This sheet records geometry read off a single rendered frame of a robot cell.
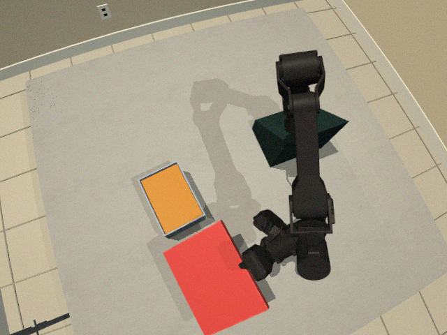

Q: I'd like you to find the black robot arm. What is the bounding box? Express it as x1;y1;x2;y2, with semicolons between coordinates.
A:
254;50;335;281

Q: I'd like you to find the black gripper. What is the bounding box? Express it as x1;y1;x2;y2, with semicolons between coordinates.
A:
239;226;297;282

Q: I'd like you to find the red panel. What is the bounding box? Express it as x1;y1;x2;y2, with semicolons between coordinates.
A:
163;221;270;335

